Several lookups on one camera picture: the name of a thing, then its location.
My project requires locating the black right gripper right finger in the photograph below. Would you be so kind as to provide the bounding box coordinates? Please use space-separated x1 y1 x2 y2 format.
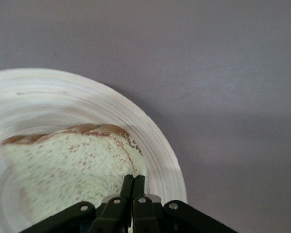
131 174 161 233

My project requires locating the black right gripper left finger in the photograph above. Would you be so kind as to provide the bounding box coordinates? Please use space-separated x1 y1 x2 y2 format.
88 174 134 233

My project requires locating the slice of brown bread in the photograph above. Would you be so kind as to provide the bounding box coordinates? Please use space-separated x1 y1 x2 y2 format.
1 123 149 233

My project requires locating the round light wooden plate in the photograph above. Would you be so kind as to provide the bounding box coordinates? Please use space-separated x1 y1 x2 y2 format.
0 68 188 233

